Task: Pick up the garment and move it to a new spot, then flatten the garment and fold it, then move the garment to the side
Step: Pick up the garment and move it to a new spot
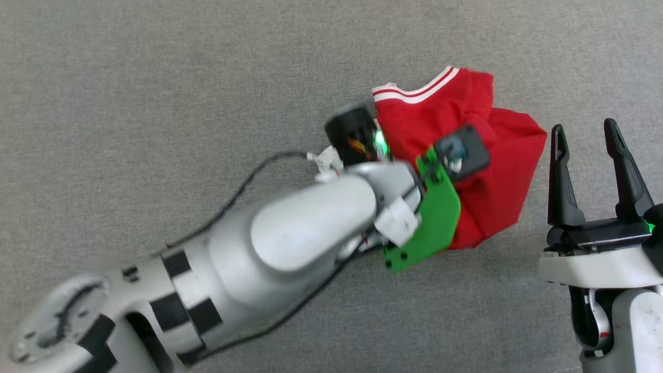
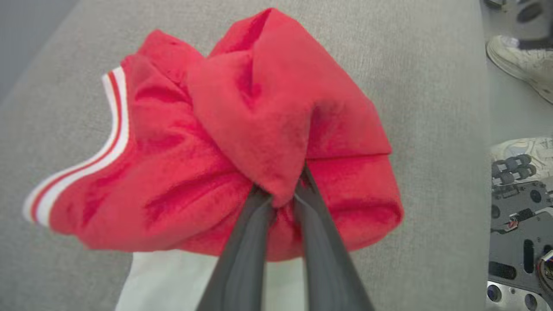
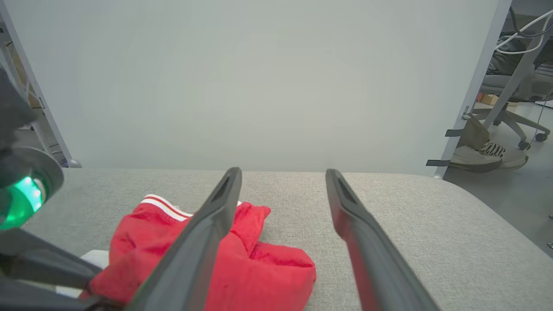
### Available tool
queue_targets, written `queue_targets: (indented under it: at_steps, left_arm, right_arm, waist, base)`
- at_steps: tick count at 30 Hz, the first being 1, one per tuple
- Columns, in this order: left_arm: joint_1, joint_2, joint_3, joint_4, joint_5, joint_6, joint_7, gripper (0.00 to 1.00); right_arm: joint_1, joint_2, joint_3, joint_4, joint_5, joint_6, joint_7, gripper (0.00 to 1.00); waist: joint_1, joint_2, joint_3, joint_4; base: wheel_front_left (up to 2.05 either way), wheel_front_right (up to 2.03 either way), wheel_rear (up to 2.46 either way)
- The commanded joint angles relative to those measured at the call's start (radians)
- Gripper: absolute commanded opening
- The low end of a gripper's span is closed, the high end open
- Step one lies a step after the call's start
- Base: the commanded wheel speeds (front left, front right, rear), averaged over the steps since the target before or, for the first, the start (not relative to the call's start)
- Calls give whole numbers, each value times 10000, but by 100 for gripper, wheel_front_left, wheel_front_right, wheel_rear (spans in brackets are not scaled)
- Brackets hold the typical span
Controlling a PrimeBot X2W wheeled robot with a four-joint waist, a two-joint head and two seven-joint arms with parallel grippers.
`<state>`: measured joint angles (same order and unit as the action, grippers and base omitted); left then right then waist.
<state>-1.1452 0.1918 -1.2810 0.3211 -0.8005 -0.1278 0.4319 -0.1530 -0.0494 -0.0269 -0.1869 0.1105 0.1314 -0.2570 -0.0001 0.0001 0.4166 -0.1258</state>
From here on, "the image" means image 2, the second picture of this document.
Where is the red and white basketball jersey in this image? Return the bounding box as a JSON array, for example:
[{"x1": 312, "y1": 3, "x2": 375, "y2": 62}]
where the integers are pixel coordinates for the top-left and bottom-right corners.
[{"x1": 22, "y1": 8, "x2": 404, "y2": 311}]

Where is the white sneaker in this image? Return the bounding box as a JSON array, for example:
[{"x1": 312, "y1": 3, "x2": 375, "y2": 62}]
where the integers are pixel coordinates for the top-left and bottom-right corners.
[{"x1": 486, "y1": 35, "x2": 553, "y2": 104}]

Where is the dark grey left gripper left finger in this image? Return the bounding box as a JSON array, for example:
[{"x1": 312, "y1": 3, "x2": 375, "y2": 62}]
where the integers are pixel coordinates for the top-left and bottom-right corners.
[{"x1": 197, "y1": 185, "x2": 276, "y2": 311}]

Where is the grey fabric sofa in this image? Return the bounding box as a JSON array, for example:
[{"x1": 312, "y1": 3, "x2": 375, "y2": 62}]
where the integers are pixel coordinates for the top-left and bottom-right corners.
[{"x1": 0, "y1": 0, "x2": 492, "y2": 311}]

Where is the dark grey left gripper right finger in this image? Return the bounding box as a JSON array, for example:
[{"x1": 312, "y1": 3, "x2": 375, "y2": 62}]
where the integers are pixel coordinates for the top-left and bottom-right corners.
[{"x1": 293, "y1": 165, "x2": 375, "y2": 311}]

